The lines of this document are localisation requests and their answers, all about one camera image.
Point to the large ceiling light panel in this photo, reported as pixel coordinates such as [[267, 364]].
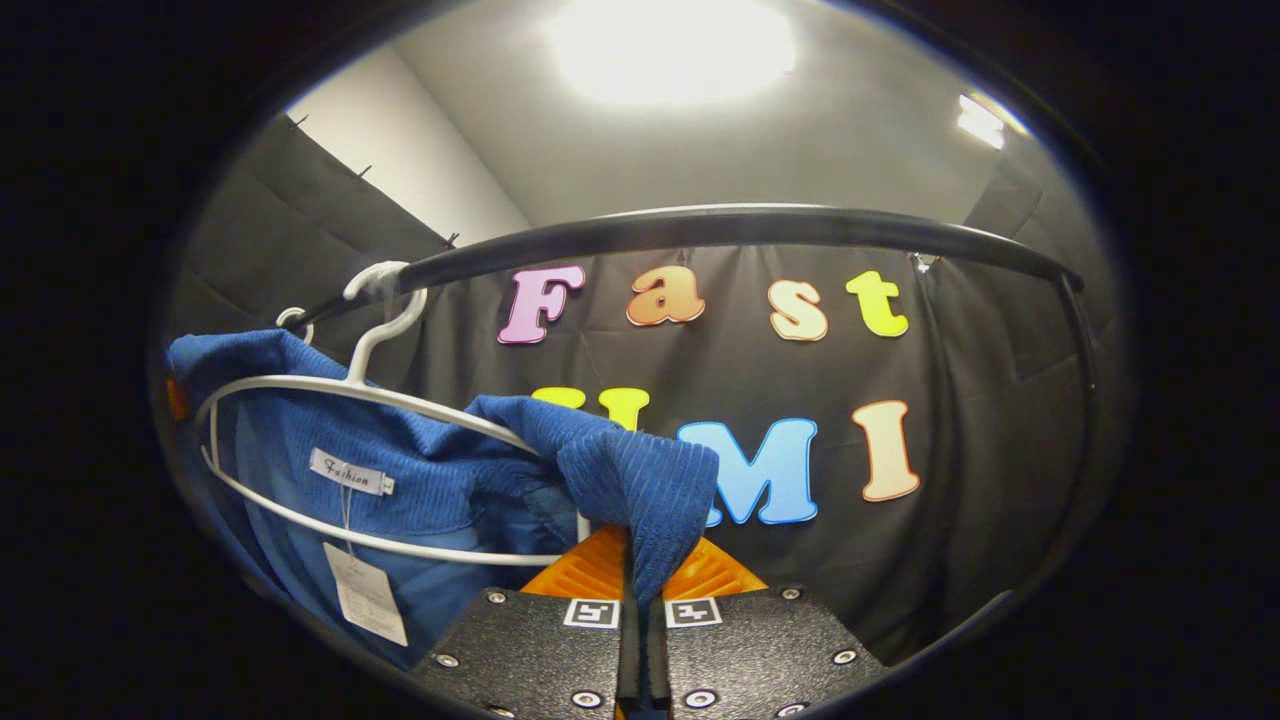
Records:
[[670, 50]]

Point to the black backdrop cloth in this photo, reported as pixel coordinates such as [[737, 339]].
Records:
[[950, 560]]

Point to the black metal clothes rack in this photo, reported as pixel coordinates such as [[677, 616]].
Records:
[[750, 228]]

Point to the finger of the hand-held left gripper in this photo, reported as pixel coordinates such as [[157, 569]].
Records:
[[177, 398]]

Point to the white plastic hanger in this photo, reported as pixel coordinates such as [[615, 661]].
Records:
[[281, 318], [372, 340]]

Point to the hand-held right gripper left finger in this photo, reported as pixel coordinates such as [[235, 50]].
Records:
[[530, 650]]

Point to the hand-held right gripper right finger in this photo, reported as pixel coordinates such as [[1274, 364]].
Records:
[[760, 650]]

